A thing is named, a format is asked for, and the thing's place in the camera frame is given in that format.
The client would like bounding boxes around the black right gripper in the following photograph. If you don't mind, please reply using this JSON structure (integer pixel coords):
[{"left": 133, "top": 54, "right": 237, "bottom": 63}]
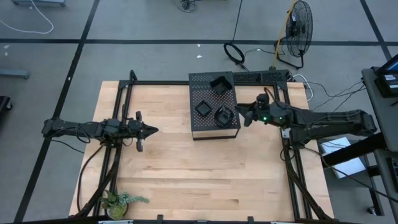
[{"left": 235, "top": 93, "right": 293, "bottom": 128}]

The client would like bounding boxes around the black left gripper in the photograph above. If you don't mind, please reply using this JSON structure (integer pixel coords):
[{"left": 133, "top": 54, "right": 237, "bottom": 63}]
[{"left": 127, "top": 111, "right": 160, "bottom": 152}]

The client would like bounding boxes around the black leaf-shaped plate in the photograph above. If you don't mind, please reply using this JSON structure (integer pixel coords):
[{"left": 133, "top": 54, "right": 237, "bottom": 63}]
[{"left": 214, "top": 105, "right": 235, "bottom": 129}]

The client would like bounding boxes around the black flared square bowl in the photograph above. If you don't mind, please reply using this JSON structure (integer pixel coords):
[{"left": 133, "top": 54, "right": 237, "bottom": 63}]
[{"left": 210, "top": 76, "right": 233, "bottom": 96}]

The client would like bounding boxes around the small black square plate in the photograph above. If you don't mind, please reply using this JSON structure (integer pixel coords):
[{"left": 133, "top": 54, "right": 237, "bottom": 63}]
[{"left": 195, "top": 100, "right": 213, "bottom": 118}]

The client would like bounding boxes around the black perforated control box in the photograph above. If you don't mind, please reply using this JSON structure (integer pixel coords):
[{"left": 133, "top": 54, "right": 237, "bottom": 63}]
[{"left": 232, "top": 70, "right": 290, "bottom": 85}]

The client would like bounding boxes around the black perforated metal shelf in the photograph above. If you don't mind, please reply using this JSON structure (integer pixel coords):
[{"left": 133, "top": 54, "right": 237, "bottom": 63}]
[{"left": 188, "top": 71, "right": 242, "bottom": 141}]

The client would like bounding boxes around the small potted succulent plant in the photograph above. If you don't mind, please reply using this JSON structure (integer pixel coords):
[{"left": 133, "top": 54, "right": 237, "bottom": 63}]
[{"left": 99, "top": 189, "right": 150, "bottom": 221}]

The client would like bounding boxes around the black floor fan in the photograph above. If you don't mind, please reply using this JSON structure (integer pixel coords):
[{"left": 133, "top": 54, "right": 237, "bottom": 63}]
[{"left": 274, "top": 0, "right": 314, "bottom": 70}]

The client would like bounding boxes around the white paper sheet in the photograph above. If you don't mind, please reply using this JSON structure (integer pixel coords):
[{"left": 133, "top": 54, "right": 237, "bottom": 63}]
[{"left": 320, "top": 136, "right": 367, "bottom": 179}]

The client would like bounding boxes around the grey side table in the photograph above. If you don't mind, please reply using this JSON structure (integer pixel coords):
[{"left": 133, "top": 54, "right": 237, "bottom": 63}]
[{"left": 361, "top": 66, "right": 398, "bottom": 153}]

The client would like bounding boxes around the black laptop computer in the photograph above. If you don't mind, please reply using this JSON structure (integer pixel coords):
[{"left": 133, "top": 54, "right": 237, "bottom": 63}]
[{"left": 374, "top": 54, "right": 398, "bottom": 98}]

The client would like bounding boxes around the grey floor bar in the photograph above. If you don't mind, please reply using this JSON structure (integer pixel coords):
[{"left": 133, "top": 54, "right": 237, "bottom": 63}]
[{"left": 0, "top": 70, "right": 30, "bottom": 80}]

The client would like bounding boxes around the black keyboard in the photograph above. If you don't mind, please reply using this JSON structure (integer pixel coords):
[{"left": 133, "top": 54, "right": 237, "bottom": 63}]
[{"left": 386, "top": 157, "right": 398, "bottom": 194}]

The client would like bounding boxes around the grey cart base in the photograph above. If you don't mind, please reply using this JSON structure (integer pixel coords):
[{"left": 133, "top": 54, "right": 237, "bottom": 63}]
[{"left": 11, "top": 0, "right": 67, "bottom": 7}]

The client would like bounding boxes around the black aluminium table frame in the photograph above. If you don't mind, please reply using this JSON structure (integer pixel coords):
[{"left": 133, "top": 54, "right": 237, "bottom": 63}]
[{"left": 74, "top": 69, "right": 335, "bottom": 223}]

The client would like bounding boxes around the white looped cable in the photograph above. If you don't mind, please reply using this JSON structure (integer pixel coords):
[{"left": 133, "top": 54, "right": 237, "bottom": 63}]
[{"left": 292, "top": 73, "right": 313, "bottom": 102}]

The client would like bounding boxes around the black coiled floor cable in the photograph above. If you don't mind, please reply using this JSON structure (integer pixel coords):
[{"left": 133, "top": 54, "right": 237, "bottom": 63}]
[{"left": 223, "top": 0, "right": 250, "bottom": 72}]

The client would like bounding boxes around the yellow hanging cable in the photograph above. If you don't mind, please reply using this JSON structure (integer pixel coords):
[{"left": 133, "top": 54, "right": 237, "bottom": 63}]
[{"left": 271, "top": 0, "right": 297, "bottom": 68}]

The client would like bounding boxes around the black wire tangle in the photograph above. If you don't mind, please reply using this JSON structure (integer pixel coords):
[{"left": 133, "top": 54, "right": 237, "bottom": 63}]
[{"left": 173, "top": 0, "right": 200, "bottom": 13}]

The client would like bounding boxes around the white floor cable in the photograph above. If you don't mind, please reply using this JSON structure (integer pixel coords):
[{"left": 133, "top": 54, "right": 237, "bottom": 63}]
[{"left": 0, "top": 0, "right": 55, "bottom": 35}]

